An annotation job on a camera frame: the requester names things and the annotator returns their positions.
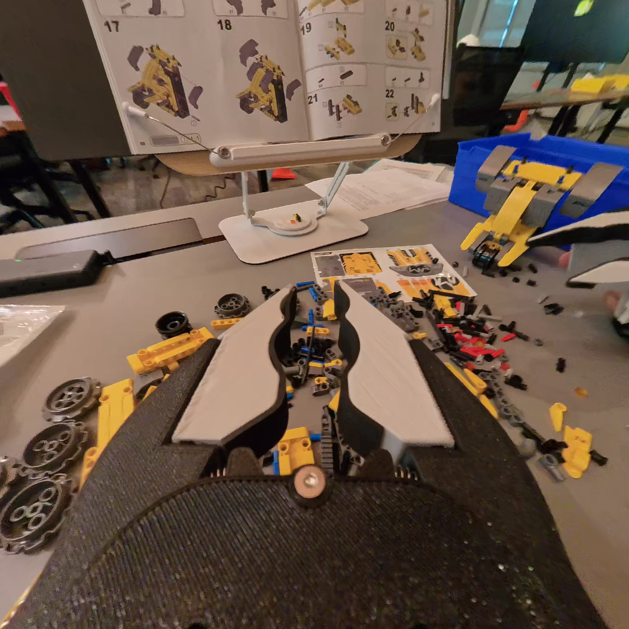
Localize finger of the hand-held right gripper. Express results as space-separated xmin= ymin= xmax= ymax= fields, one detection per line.
xmin=525 ymin=210 xmax=629 ymax=270
xmin=565 ymin=259 xmax=629 ymax=292

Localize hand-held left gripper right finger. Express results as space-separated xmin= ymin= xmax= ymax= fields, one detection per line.
xmin=333 ymin=280 xmax=456 ymax=456

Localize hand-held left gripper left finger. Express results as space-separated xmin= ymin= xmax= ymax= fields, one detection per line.
xmin=171 ymin=284 xmax=299 ymax=453

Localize pile of toy building parts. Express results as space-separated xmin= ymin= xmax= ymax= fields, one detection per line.
xmin=79 ymin=277 xmax=610 ymax=485

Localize small black toy tire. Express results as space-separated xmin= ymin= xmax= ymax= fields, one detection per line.
xmin=214 ymin=293 xmax=250 ymax=318
xmin=156 ymin=311 xmax=194 ymax=341

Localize yellow grey toy vehicle model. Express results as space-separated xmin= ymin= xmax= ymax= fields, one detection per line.
xmin=460 ymin=145 xmax=625 ymax=268

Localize toy sticker sheet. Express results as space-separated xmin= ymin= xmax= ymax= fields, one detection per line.
xmin=311 ymin=244 xmax=477 ymax=300

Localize wooden background table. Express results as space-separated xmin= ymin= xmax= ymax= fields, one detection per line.
xmin=500 ymin=87 xmax=629 ymax=144

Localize blue storage bin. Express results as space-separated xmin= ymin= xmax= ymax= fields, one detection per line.
xmin=448 ymin=133 xmax=629 ymax=246

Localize yellow parts on background table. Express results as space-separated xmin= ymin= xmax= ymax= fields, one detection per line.
xmin=569 ymin=75 xmax=629 ymax=95

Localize white book stand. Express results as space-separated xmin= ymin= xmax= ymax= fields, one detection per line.
xmin=122 ymin=93 xmax=442 ymax=264

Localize black toothed toy wheel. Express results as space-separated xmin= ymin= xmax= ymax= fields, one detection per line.
xmin=0 ymin=473 xmax=80 ymax=555
xmin=22 ymin=422 xmax=92 ymax=481
xmin=42 ymin=377 xmax=102 ymax=424

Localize black office chair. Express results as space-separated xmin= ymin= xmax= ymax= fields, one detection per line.
xmin=451 ymin=33 xmax=527 ymax=129

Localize printed white paper sheet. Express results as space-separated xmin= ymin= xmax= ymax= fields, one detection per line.
xmin=305 ymin=158 xmax=451 ymax=220

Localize dark background screen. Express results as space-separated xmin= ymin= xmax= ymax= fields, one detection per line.
xmin=520 ymin=0 xmax=629 ymax=64

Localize black power brick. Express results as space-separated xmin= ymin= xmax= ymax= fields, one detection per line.
xmin=0 ymin=249 xmax=107 ymax=298

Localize clear plastic bag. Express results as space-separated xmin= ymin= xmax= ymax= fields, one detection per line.
xmin=0 ymin=305 xmax=67 ymax=368

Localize open instruction booklet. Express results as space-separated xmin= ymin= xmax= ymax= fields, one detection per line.
xmin=81 ymin=0 xmax=449 ymax=155

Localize dark grey panel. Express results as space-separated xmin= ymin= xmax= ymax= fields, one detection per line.
xmin=0 ymin=0 xmax=131 ymax=161

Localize desk cable cover flap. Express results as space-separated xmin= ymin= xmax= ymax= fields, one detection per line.
xmin=15 ymin=218 xmax=205 ymax=261

